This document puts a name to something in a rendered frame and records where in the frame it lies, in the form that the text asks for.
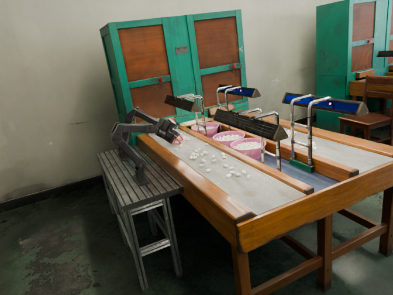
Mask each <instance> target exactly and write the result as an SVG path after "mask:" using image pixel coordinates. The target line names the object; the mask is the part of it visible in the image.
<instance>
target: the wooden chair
mask: <svg viewBox="0 0 393 295"><path fill-rule="evenodd" d="M369 84H384V85H393V77H385V76H371V75H369V74H367V75H366V81H365V86H364V94H363V101H362V102H365V105H366V106H367V96H368V95H371V96H377V97H385V98H392V102H391V109H390V115H389V116H388V115H381V114H376V113H372V112H368V114H366V115H362V116H353V115H345V116H341V117H339V119H340V133H341V134H344V125H349V126H353V127H356V128H361V130H358V131H354V132H350V133H346V134H344V135H349V136H350V135H354V134H356V133H360V132H361V134H362V139H365V140H370V138H373V139H377V140H375V141H373V142H377V143H378V142H382V141H384V142H388V143H389V145H390V146H393V94H390V93H385V92H375V91H368V86H369ZM385 125H389V137H386V138H379V137H376V136H373V135H370V131H371V129H375V128H379V127H382V126H385Z"/></svg>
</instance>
